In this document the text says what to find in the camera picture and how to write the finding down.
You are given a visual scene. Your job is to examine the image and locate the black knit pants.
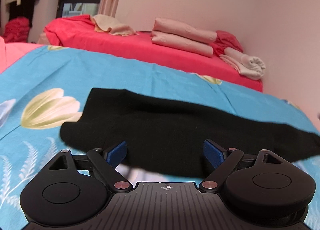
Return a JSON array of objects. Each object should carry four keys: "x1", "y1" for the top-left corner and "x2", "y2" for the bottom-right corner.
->
[{"x1": 60, "y1": 88, "x2": 319, "y2": 178}]

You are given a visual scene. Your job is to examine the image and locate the blue floral bed sheet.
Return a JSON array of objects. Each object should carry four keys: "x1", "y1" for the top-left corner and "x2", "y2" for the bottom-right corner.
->
[{"x1": 1, "y1": 43, "x2": 317, "y2": 229}]

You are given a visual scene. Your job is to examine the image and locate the cream rolled towel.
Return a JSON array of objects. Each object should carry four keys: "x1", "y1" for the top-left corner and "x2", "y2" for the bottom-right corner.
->
[{"x1": 219, "y1": 47, "x2": 266, "y2": 80}]

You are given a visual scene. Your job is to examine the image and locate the red crumpled cloth in corner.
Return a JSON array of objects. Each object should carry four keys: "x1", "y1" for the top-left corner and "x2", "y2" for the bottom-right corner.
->
[{"x1": 211, "y1": 30, "x2": 243, "y2": 57}]

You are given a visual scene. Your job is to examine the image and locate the red bed sheet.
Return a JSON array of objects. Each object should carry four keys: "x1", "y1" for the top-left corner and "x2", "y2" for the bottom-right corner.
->
[{"x1": 38, "y1": 14, "x2": 263, "y2": 92}]

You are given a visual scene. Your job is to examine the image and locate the beige folded cloth left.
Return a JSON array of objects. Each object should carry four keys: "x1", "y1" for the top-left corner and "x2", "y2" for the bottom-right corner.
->
[{"x1": 91, "y1": 14, "x2": 136, "y2": 36}]

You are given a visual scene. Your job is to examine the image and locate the red clothes pile at left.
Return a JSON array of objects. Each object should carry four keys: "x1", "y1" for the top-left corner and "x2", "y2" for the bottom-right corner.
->
[{"x1": 2, "y1": 17, "x2": 30, "y2": 43}]

